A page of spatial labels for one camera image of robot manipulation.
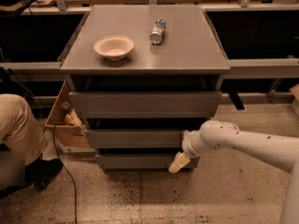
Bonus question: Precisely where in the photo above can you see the black floor cable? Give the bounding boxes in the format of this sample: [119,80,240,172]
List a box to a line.
[51,123,78,224]

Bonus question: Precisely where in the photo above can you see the grey drawer cabinet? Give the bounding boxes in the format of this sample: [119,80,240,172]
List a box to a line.
[57,5,231,174]

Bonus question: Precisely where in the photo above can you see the black shoe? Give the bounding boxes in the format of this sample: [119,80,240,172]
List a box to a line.
[0,158,63,199]

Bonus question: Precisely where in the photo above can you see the grey drawer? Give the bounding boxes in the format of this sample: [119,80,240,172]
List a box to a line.
[95,155,174,170]
[86,129,194,148]
[69,91,221,119]

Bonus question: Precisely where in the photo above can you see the wooden crate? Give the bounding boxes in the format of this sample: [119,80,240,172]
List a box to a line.
[45,80,91,153]

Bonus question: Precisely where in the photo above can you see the metal frame rail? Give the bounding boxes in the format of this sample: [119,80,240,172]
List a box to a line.
[0,58,299,81]

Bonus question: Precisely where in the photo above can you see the grey bottom drawer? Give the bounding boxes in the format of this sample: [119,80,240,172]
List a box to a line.
[95,155,174,170]

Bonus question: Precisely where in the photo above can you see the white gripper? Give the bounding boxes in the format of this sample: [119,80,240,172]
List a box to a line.
[168,131,203,174]

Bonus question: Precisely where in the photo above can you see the person leg beige trousers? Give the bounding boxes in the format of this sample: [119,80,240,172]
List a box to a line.
[0,94,48,165]

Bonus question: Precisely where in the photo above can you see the small toy in crate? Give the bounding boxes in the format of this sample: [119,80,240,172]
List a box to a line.
[62,102,82,127]

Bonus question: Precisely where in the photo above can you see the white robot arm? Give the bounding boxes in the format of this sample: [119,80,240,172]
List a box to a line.
[168,120,299,224]

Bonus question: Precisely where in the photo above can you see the crushed soda can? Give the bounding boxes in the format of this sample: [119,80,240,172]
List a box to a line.
[149,19,166,45]

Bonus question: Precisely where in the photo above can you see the white paper bowl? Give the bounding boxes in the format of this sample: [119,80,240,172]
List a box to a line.
[93,35,135,61]

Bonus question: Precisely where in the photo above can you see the grey top drawer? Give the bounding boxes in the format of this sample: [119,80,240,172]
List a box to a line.
[69,91,221,119]

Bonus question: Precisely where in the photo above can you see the cardboard box right edge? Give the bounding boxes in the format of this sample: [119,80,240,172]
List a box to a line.
[290,83,299,117]

